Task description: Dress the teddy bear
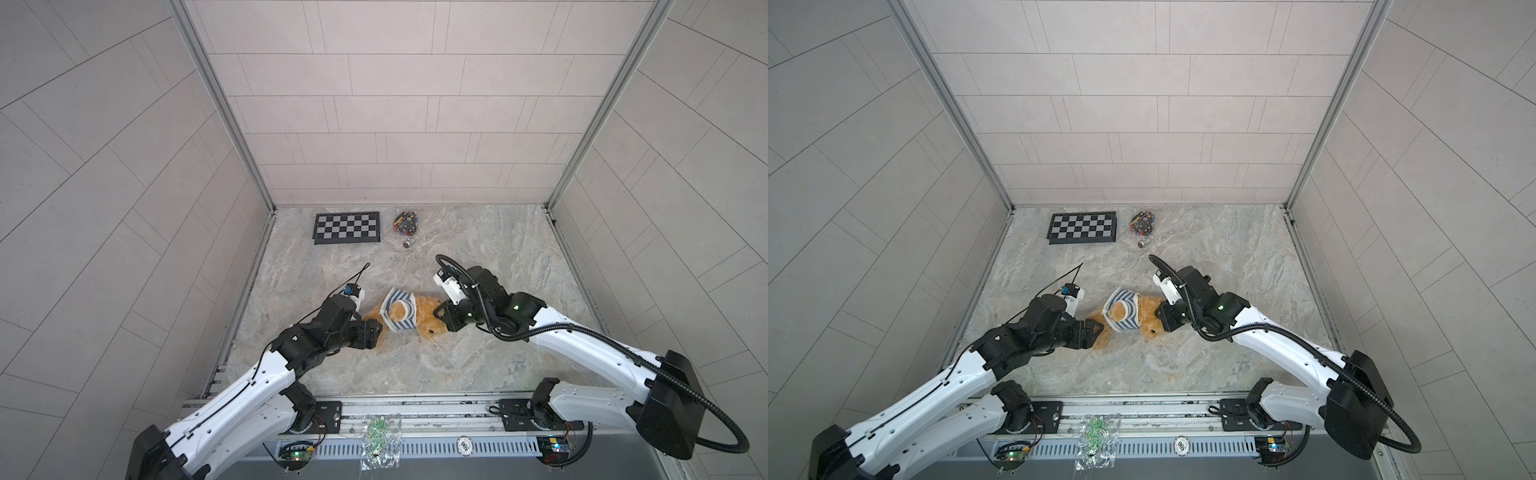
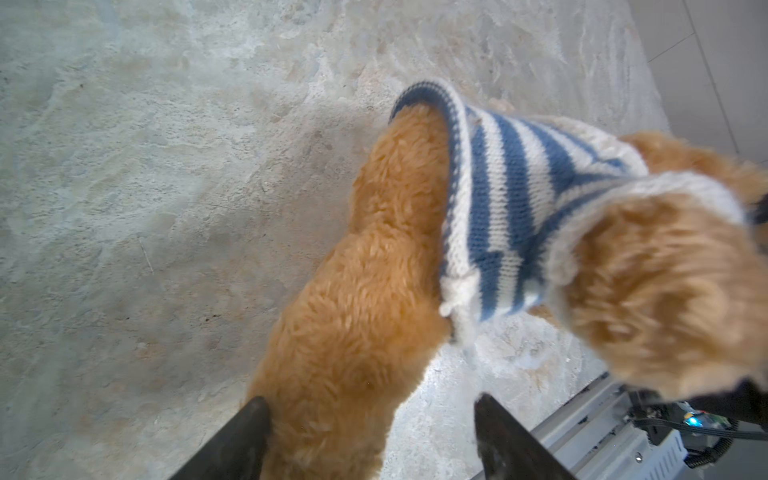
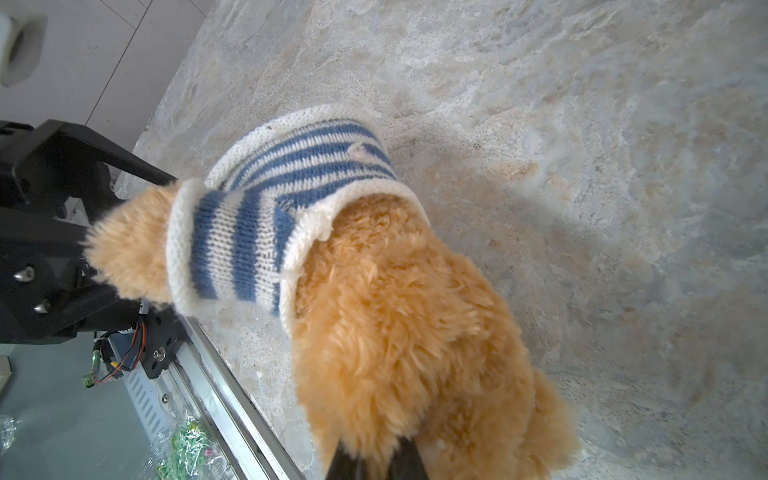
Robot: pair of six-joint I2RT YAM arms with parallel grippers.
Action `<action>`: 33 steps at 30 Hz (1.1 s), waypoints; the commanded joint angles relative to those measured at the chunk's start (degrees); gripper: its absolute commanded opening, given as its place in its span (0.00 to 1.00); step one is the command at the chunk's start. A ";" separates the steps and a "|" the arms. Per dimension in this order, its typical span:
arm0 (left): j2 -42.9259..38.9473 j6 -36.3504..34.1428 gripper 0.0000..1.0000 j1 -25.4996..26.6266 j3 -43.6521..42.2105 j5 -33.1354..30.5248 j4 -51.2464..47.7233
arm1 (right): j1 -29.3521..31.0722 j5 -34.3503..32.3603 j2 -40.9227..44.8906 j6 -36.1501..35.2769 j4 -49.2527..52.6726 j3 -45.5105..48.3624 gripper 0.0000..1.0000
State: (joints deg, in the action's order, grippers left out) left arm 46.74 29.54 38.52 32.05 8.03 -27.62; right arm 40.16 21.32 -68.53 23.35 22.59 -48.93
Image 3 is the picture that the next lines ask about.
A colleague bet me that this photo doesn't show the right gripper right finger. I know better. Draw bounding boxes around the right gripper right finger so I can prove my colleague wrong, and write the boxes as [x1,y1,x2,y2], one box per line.
[388,438,428,480]

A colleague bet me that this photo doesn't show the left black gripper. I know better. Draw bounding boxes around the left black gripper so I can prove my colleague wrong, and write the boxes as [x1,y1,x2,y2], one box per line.
[1,120,176,344]

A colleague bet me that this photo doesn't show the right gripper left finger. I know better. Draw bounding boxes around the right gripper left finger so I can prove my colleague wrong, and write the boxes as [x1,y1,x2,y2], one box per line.
[325,442,367,480]

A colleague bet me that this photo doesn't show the brown teddy bear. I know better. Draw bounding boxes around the brown teddy bear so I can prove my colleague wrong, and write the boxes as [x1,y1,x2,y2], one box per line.
[85,183,579,479]

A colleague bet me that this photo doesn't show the striped knit bear sweater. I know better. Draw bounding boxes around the striped knit bear sweater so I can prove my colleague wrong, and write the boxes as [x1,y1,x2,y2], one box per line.
[166,104,419,329]

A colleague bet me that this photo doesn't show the left green circuit board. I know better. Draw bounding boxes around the left green circuit board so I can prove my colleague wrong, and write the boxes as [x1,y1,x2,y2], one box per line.
[82,349,103,388]

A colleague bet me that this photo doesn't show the clear bag green parts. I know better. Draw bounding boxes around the clear bag green parts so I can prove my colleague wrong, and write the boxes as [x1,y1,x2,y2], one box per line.
[136,415,236,480]

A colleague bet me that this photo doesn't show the aluminium mounting rail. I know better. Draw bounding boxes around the aluminium mounting rail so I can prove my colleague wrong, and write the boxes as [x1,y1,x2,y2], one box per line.
[107,314,307,480]

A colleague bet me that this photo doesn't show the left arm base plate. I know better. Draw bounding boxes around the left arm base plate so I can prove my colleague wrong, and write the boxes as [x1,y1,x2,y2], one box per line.
[98,302,188,380]

